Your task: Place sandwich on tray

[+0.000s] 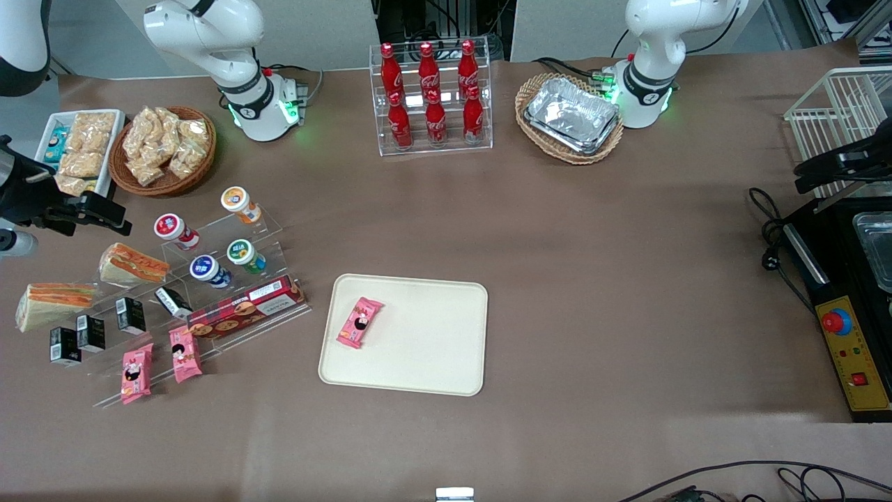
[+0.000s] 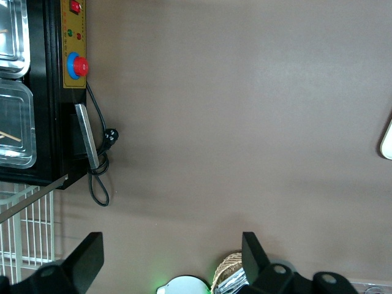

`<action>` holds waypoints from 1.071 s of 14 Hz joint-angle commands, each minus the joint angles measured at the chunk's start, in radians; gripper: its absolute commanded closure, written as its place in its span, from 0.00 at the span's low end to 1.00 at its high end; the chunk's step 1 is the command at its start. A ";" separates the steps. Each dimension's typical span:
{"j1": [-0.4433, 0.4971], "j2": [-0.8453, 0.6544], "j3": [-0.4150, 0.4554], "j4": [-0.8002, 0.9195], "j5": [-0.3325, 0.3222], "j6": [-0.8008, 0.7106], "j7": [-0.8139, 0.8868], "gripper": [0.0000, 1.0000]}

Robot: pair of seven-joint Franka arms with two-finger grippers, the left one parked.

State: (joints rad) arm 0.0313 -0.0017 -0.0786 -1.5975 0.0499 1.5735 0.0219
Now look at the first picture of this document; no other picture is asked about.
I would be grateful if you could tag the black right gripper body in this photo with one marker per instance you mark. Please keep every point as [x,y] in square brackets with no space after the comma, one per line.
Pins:
[28,197]

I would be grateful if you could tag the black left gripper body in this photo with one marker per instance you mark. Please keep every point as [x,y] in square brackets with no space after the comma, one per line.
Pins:
[879,153]

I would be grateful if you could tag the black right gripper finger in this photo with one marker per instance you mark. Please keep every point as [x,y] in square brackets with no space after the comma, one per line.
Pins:
[104,223]
[101,203]

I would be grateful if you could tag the triangle sandwich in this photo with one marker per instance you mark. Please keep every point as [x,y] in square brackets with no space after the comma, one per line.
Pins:
[132,265]
[49,307]

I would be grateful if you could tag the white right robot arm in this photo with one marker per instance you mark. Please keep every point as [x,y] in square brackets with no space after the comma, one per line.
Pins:
[209,35]

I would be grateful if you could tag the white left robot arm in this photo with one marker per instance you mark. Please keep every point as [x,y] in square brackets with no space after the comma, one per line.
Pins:
[655,35]

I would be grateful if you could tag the white rectangular snack tray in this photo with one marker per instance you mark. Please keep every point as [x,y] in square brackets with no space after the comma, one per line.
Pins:
[113,157]

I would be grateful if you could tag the aluminium foil tray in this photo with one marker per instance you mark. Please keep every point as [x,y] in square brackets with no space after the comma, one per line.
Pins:
[594,147]
[571,111]

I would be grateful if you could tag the beige plastic tray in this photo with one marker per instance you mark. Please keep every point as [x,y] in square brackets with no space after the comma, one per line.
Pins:
[432,335]

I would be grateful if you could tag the yellow snack packet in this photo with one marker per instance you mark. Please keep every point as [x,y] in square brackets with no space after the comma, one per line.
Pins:
[91,187]

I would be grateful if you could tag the clear bag fried snacks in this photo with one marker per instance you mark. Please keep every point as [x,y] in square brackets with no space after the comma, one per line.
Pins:
[145,169]
[82,164]
[72,185]
[167,124]
[94,125]
[194,136]
[185,164]
[139,132]

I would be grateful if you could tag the blue snack packet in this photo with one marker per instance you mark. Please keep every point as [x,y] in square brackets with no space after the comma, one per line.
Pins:
[57,143]

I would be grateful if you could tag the brown wicker snack basket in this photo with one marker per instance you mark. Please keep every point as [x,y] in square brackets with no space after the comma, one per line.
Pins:
[164,187]

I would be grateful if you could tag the red lid yogurt cup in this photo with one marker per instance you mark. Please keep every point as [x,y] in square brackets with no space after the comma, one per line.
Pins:
[174,230]

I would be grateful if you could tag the steel pan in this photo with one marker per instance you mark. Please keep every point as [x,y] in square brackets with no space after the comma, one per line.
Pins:
[878,251]

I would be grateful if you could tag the small black carton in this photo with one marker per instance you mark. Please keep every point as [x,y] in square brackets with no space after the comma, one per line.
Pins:
[90,334]
[173,302]
[130,316]
[65,346]

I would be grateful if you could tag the black machine housing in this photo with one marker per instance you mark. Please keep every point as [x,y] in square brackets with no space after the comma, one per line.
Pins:
[836,265]

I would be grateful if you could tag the blue lid yogurt cup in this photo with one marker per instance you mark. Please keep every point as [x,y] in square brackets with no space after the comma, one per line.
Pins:
[208,270]

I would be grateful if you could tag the orange lid yogurt cup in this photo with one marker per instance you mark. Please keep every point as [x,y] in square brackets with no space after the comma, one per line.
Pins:
[239,202]

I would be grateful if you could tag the green lid yogurt cup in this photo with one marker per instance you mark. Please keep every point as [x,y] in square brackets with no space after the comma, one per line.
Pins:
[244,254]

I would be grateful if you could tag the red emergency stop button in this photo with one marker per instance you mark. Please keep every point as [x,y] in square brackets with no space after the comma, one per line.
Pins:
[836,321]

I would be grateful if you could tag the pink snack packet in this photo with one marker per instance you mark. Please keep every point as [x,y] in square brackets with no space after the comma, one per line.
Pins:
[136,375]
[185,355]
[359,324]

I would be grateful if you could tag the red cookie box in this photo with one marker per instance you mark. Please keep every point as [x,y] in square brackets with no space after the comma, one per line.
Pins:
[244,310]

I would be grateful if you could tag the yellow control panel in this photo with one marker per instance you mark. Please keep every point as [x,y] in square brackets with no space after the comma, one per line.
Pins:
[860,355]

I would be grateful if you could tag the light wicker foil basket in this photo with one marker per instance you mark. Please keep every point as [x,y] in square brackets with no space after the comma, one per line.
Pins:
[571,157]

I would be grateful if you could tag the red cola bottle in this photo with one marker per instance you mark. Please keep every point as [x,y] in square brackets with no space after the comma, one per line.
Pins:
[427,67]
[390,70]
[467,66]
[473,118]
[399,124]
[435,122]

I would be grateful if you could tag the clear acrylic bottle rack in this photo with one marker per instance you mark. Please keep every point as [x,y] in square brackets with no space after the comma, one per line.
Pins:
[418,150]

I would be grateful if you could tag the black equipment rack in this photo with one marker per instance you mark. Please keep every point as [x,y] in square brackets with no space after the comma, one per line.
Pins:
[404,21]

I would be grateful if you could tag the grey metal frame equipment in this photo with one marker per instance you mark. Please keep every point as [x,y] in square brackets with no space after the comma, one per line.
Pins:
[836,14]

